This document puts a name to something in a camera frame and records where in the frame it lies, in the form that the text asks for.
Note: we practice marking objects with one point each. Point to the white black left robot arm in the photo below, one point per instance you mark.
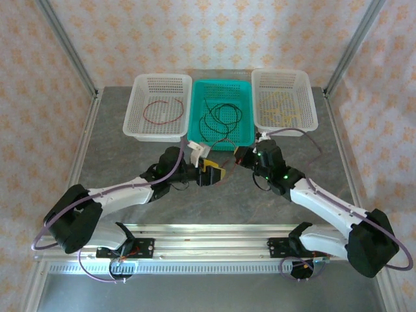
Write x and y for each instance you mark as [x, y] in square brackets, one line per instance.
[74, 221]

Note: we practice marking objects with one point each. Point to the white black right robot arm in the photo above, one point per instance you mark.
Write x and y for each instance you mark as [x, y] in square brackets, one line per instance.
[370, 247]

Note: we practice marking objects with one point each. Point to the teal perforated plastic basket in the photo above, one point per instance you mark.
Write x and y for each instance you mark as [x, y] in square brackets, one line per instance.
[221, 91]

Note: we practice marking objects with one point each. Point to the white perforated plastic basket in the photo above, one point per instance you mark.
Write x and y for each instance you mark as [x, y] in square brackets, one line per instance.
[156, 87]
[282, 81]

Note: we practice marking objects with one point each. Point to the grey sheet metal panel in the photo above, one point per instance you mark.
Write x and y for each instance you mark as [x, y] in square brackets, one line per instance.
[208, 292]

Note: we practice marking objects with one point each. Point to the aluminium mounting rail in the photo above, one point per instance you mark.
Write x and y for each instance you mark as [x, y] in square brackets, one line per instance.
[208, 242]

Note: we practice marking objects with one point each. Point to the aluminium table side rail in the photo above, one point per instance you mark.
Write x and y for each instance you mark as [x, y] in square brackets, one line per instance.
[86, 136]
[338, 130]

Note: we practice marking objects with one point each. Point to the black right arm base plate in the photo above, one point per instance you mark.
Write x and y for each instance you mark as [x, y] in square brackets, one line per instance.
[278, 247]

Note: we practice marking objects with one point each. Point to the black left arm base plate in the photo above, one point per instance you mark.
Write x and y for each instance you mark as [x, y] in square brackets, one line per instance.
[144, 247]

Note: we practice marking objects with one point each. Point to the aluminium frame post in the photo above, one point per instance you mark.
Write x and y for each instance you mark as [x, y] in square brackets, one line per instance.
[354, 42]
[70, 48]

